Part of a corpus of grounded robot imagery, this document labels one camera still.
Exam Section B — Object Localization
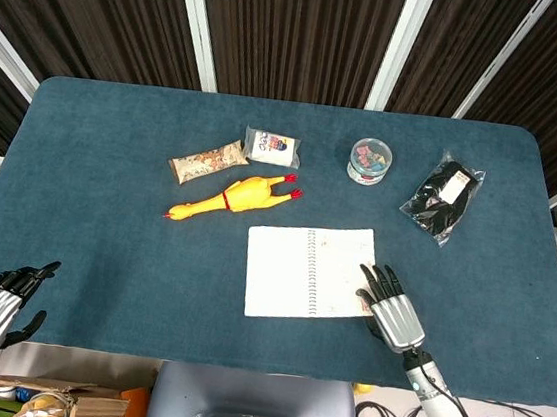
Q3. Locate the white spiral notebook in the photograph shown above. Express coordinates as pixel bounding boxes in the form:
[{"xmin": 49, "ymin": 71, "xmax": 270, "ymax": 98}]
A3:
[{"xmin": 238, "ymin": 214, "xmax": 385, "ymax": 332}]

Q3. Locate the white printed snack pouch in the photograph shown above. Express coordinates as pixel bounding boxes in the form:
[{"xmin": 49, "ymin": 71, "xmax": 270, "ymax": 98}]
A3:
[{"xmin": 239, "ymin": 124, "xmax": 304, "ymax": 171}]

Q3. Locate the black item in clear bag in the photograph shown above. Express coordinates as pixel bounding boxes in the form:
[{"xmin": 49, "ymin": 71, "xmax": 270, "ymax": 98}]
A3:
[{"xmin": 394, "ymin": 145, "xmax": 489, "ymax": 252}]

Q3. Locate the cardboard box with items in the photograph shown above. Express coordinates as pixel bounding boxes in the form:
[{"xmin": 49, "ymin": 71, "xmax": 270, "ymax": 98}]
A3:
[{"xmin": 0, "ymin": 370, "xmax": 153, "ymax": 417}]

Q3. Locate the yellow rubber chicken toy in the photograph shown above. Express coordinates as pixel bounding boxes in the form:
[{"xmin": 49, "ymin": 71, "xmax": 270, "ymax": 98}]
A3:
[{"xmin": 162, "ymin": 159, "xmax": 307, "ymax": 236}]

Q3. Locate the blue felt table mat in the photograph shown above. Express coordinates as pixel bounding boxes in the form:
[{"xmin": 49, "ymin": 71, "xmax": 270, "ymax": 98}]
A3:
[{"xmin": 0, "ymin": 66, "xmax": 557, "ymax": 408}]

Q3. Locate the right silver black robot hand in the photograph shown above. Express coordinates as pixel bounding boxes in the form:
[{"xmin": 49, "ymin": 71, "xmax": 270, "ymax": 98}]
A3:
[{"xmin": 348, "ymin": 261, "xmax": 434, "ymax": 358}]

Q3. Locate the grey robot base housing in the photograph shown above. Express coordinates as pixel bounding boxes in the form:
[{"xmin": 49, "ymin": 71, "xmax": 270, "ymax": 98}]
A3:
[{"xmin": 144, "ymin": 358, "xmax": 364, "ymax": 417}]

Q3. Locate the clear round jar with clips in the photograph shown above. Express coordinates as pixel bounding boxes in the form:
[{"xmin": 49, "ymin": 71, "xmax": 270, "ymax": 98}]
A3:
[{"xmin": 345, "ymin": 134, "xmax": 396, "ymax": 187}]

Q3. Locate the brown snack bar packet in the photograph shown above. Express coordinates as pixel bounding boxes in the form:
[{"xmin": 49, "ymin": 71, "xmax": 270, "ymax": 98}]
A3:
[{"xmin": 166, "ymin": 131, "xmax": 252, "ymax": 194}]

